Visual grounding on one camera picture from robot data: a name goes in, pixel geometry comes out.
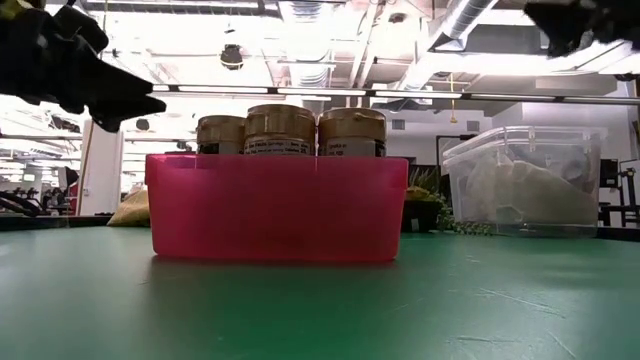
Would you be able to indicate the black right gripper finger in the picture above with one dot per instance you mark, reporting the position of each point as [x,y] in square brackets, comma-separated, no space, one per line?
[567,44]
[560,17]

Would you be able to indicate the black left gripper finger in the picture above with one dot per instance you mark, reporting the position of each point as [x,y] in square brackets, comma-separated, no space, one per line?
[117,85]
[125,112]

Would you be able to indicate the gold-lidded spice jar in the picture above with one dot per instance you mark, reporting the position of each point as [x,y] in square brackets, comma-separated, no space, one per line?
[279,125]
[220,132]
[351,127]

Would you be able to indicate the white building column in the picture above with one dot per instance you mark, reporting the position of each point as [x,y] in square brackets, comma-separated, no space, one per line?
[105,170]

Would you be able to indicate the pale yellow cloth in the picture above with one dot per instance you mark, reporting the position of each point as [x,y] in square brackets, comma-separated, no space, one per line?
[132,212]

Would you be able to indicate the clear plastic storage container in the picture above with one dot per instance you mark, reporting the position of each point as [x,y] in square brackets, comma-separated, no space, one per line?
[595,150]

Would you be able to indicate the black equipment stand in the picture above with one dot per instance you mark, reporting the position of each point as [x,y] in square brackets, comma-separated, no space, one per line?
[607,172]

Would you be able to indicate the grey cloth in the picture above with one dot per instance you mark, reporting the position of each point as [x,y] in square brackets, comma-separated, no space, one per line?
[482,190]
[540,195]

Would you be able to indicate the pink plastic bin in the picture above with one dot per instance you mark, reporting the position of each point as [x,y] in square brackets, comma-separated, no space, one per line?
[275,210]

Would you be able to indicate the green table mat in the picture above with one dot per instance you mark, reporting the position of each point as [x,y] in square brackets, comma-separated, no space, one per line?
[320,310]

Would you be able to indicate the black overhead camera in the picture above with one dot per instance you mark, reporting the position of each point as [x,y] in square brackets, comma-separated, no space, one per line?
[231,57]

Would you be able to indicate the black aluminium table frame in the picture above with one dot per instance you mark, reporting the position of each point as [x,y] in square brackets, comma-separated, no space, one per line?
[50,222]

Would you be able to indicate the overhead frame rail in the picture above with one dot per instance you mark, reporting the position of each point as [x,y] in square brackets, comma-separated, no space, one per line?
[272,90]

